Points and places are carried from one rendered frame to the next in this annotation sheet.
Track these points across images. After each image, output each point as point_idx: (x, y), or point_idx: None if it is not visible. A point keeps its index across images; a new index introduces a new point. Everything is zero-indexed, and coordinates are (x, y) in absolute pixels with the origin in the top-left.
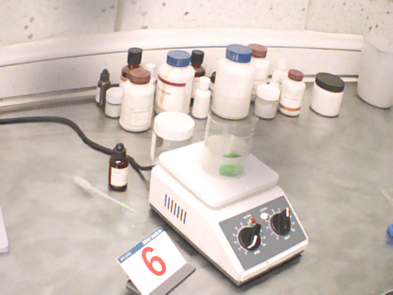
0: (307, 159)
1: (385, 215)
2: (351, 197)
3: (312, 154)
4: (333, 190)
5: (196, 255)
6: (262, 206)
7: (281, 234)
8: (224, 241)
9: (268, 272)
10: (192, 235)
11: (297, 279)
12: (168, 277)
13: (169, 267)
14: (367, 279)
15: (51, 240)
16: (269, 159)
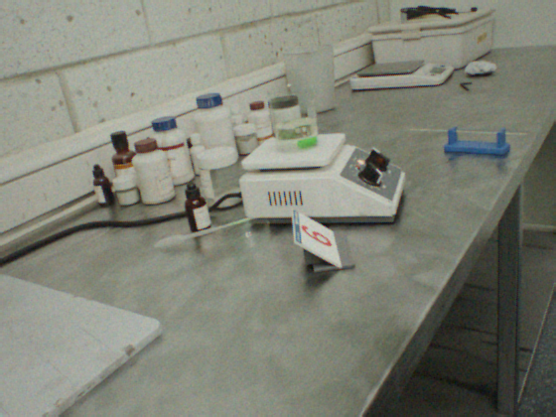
0: None
1: (429, 146)
2: (384, 152)
3: None
4: None
5: (331, 226)
6: (351, 157)
7: (384, 171)
8: (356, 187)
9: (398, 207)
10: (317, 208)
11: (427, 200)
12: (337, 245)
13: (328, 237)
14: (482, 176)
15: (199, 291)
16: None
